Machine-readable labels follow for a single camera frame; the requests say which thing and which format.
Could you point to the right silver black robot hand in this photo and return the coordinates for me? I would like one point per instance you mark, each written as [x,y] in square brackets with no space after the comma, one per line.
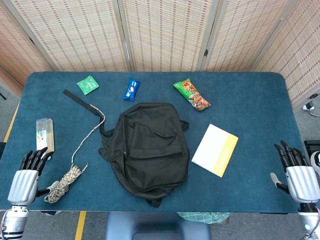
[303,183]

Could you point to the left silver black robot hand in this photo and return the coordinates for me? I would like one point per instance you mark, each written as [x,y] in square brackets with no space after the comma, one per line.
[22,185]

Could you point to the white and yellow book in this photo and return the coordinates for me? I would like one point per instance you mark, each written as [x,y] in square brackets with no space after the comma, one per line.
[212,147]

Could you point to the black fabric backpack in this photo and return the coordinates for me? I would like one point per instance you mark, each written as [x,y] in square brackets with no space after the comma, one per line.
[152,152]

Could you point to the black box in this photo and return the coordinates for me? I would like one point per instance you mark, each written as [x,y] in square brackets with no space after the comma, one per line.
[310,146]

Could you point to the clear plastic drink bottle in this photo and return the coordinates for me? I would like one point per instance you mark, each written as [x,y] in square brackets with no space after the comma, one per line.
[44,135]

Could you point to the blue felt table cover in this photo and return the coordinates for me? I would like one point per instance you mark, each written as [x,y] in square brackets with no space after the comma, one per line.
[250,105]

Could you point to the green checked cloth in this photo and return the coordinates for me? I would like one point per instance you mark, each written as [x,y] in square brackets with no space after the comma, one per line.
[202,217]

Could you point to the green sachet packet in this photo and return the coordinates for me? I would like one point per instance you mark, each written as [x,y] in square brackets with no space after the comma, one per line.
[87,84]

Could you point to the blue grey robot torso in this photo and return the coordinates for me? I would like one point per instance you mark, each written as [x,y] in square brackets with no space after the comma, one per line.
[157,225]

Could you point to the green orange snack bag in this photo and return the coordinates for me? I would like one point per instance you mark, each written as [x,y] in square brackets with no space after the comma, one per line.
[192,94]

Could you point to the blue cookie packet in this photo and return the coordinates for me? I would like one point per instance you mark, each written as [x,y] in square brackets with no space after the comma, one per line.
[131,90]

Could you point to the woven folding screen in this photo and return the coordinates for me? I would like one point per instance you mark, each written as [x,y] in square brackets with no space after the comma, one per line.
[75,37]

